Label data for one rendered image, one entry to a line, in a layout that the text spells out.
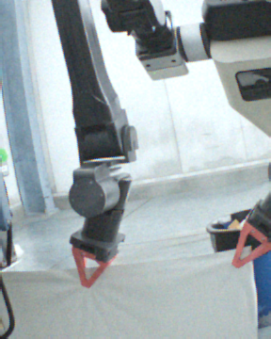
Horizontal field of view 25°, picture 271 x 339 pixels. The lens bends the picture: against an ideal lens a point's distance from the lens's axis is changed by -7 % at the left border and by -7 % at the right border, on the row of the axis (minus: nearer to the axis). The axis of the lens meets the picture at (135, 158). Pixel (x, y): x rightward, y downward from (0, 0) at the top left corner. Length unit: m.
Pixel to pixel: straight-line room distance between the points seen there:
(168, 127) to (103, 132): 8.26
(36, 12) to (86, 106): 9.05
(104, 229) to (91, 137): 0.14
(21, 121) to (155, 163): 2.17
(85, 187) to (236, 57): 0.51
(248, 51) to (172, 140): 7.96
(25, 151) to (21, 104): 0.73
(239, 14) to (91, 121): 0.47
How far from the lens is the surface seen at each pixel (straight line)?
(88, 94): 0.93
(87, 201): 0.90
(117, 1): 1.15
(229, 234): 3.13
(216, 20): 1.29
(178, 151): 9.22
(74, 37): 0.91
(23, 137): 9.75
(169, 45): 1.29
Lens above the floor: 1.32
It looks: 4 degrees down
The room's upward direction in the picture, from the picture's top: 11 degrees counter-clockwise
